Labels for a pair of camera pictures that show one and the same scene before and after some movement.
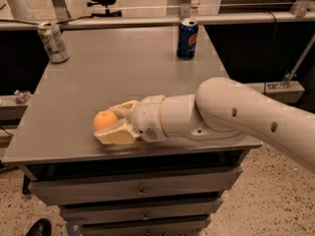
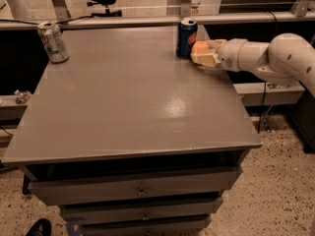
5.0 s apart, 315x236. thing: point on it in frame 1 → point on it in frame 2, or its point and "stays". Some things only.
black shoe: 41,227 stays
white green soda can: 54,42 stays
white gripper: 147,116 → 228,55
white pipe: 18,5 stays
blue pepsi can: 187,38 stays
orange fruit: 103,120 → 199,46
